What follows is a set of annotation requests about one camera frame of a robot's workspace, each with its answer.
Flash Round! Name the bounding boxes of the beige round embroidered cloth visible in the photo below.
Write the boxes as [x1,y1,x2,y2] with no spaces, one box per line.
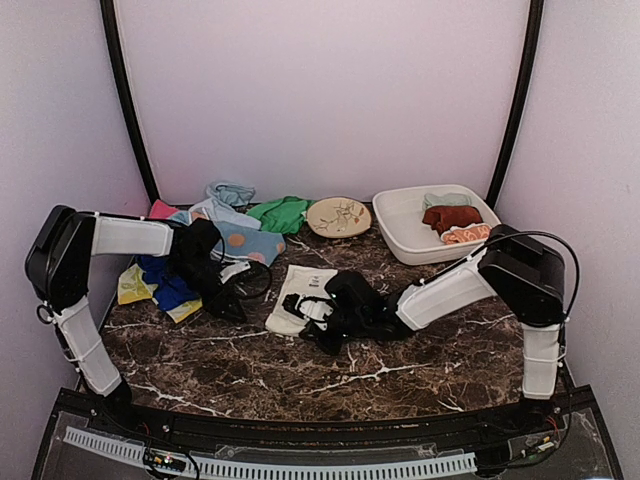
[306,197,373,239]

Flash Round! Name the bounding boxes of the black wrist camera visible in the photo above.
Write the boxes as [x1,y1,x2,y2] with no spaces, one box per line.
[325,270,383,314]
[179,218,221,261]

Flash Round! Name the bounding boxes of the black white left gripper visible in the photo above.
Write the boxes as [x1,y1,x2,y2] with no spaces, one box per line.
[169,256,247,323]

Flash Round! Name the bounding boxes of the small green circuit board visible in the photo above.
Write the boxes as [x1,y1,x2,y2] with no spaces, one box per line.
[142,449,187,474]

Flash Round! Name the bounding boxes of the white slotted cable duct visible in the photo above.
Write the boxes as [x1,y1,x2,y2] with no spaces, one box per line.
[62,427,478,479]

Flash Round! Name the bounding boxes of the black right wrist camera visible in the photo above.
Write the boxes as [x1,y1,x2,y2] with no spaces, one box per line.
[325,270,383,314]

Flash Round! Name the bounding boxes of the black table front rail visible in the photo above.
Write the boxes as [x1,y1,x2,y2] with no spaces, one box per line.
[76,398,567,450]

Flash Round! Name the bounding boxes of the black left corner post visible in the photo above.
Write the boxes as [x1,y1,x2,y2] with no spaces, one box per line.
[99,0,160,204]

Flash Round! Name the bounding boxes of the cream white embroidered towel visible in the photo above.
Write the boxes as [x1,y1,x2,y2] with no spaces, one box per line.
[265,265,338,336]

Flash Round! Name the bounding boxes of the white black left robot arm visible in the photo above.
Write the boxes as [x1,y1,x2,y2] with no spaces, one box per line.
[25,205,246,436]

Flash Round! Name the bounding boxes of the green cloth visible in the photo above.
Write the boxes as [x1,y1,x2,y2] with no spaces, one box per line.
[246,196,315,235]

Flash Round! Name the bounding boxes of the light blue crumpled cloth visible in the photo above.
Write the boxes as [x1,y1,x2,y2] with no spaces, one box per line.
[205,182,256,207]

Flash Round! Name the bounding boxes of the black right corner post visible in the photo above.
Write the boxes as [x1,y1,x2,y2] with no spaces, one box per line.
[485,0,544,208]

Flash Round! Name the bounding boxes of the orange bunny pattern towel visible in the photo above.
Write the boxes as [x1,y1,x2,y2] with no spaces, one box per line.
[440,223,492,245]

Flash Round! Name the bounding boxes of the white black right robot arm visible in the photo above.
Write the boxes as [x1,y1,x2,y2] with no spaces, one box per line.
[283,224,574,434]

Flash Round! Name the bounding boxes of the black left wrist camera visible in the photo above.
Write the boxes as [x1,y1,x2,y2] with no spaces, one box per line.
[179,218,221,261]

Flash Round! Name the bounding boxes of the pink cloth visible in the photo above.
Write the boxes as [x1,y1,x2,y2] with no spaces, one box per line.
[148,200,180,220]

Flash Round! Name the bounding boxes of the dark blue towel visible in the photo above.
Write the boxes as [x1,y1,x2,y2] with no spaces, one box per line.
[135,255,200,311]

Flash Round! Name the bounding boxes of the light blue dotted towel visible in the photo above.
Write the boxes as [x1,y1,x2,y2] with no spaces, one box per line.
[169,198,286,266]

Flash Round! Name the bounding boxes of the pale green rolled towel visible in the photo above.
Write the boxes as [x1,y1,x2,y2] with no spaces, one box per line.
[423,192,472,210]

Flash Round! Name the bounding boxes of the yellow white cloth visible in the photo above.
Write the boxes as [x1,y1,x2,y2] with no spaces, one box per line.
[117,264,203,324]

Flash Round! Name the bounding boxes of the black corner post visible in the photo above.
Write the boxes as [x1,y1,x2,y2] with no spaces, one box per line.
[99,0,160,204]
[485,0,544,208]

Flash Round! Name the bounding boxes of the rust brown rolled towel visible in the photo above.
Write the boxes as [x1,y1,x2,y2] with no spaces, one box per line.
[422,206,483,235]

